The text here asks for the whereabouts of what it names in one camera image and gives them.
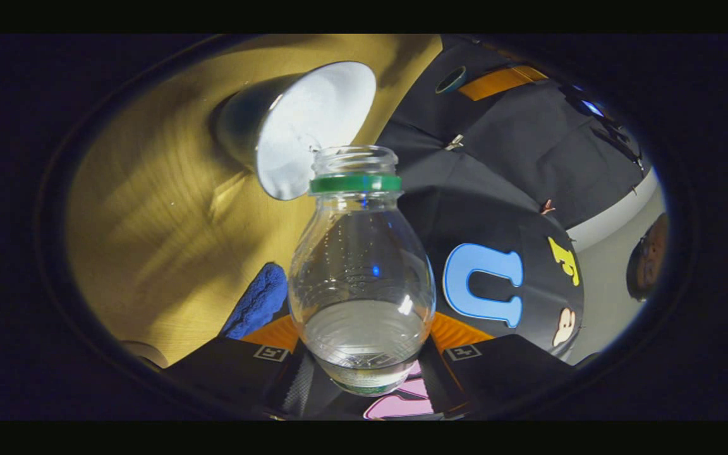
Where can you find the copper clip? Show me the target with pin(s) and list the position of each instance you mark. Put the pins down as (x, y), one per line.
(548, 207)

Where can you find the blue teacup lid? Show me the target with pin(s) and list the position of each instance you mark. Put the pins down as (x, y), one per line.
(450, 81)

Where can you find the blue towel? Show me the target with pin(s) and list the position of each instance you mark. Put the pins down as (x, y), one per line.
(256, 303)

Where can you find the person's head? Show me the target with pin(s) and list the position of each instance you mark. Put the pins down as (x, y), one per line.
(645, 259)

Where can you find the black backdrop cloth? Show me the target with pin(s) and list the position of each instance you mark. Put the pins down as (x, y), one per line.
(497, 170)

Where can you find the clear plastic water bottle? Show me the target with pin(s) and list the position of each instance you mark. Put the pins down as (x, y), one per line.
(364, 265)

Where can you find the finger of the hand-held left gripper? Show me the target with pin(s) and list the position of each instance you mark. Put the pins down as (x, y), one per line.
(503, 81)

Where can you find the silver clip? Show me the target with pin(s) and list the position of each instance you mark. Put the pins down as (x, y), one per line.
(454, 142)

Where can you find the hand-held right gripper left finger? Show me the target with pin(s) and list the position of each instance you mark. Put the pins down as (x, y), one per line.
(291, 385)

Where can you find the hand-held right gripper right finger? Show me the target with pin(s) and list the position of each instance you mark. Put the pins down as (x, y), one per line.
(443, 376)

